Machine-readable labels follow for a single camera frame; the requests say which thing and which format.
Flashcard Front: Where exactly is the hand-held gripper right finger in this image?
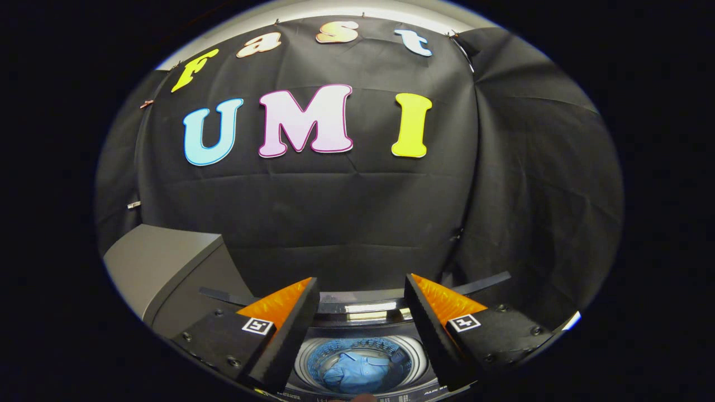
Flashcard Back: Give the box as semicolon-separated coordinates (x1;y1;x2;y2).
403;273;560;393

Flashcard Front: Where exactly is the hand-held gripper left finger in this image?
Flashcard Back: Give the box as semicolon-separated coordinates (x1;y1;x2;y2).
169;277;321;394

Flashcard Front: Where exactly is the dark grey washing machine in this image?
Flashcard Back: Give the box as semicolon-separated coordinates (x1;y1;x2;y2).
277;312;450;402

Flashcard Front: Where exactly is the light blue polo shirt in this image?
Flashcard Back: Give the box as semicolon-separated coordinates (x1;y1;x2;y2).
321;350;395;395

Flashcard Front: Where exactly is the black backdrop cloth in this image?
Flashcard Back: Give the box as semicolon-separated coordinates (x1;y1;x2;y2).
95;16;623;331

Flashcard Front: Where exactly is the grey cabinet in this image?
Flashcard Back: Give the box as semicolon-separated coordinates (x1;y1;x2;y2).
103;223;255;339

